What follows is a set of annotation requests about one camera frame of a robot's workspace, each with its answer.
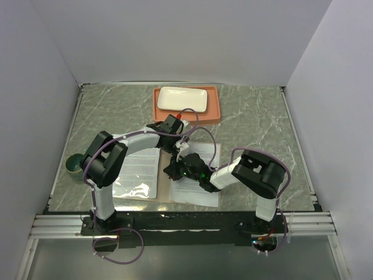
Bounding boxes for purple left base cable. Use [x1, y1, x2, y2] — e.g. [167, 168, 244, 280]
[92, 227, 145, 265]

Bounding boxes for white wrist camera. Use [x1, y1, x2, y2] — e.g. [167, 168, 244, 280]
[175, 140, 189, 161]
[176, 113, 190, 130]

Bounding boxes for aluminium frame rail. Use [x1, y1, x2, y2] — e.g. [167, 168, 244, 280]
[280, 87, 351, 279]

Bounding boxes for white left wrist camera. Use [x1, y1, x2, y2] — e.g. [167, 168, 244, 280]
[176, 113, 190, 130]

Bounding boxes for white printed paper sheet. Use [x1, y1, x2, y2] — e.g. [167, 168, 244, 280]
[112, 148, 160, 200]

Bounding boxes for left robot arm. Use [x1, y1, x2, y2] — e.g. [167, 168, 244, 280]
[80, 114, 184, 235]

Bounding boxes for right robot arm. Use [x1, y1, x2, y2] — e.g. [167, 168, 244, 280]
[163, 148, 291, 233]

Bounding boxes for white printed paper sheets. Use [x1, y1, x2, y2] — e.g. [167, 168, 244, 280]
[170, 142, 220, 208]

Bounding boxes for dark green round object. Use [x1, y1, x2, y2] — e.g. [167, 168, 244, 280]
[65, 153, 84, 181]

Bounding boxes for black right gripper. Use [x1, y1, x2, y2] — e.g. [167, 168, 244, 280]
[164, 153, 202, 183]

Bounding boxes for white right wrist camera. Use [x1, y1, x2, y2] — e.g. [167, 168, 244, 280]
[175, 140, 189, 161]

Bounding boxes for terracotta rectangular tray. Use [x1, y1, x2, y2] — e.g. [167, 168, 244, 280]
[153, 85, 222, 127]

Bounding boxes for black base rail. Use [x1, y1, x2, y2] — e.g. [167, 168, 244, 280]
[80, 209, 289, 249]

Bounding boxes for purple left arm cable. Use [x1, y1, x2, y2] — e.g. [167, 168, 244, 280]
[83, 108, 199, 214]

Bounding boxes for white rectangular plate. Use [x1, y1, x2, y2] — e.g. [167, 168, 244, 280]
[157, 86, 208, 113]

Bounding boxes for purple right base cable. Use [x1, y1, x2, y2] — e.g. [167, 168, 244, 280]
[256, 212, 292, 257]

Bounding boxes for tan paper folder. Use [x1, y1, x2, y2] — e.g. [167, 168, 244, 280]
[120, 149, 173, 203]

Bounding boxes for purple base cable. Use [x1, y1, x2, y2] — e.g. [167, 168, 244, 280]
[256, 212, 292, 257]
[92, 227, 145, 265]

